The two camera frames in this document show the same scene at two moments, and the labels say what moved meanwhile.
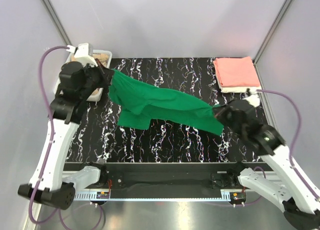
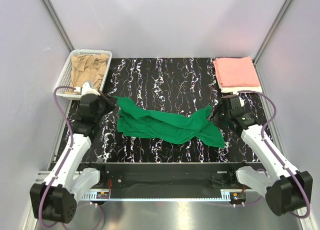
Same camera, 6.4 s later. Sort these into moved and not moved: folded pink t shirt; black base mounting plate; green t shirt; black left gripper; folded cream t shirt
Moved: green t shirt; black left gripper
Not moved: black base mounting plate; folded pink t shirt; folded cream t shirt
